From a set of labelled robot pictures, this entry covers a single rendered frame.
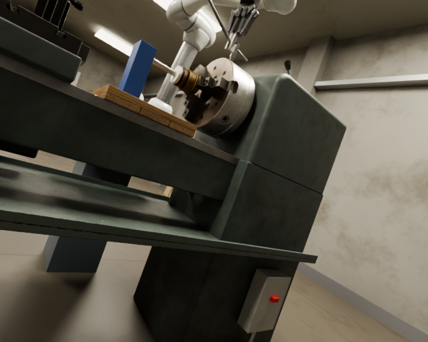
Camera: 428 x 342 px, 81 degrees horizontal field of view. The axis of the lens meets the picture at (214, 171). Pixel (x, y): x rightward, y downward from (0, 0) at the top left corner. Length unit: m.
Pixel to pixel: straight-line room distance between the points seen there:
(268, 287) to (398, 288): 2.00
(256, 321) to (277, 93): 0.97
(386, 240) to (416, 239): 0.24
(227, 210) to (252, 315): 0.49
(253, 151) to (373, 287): 2.37
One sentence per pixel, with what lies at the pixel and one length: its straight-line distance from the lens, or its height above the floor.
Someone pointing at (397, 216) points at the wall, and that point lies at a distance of 3.09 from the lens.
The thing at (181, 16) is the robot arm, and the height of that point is 1.51.
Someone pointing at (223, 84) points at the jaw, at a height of 1.10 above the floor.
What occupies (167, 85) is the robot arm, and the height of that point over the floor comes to 1.17.
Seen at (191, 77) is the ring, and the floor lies 1.09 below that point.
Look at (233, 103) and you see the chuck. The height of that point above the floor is 1.05.
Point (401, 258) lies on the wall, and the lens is 3.05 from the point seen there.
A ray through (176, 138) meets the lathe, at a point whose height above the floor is 0.84.
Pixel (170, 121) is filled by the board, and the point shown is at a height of 0.88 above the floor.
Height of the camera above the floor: 0.78
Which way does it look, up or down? level
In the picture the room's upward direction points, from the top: 20 degrees clockwise
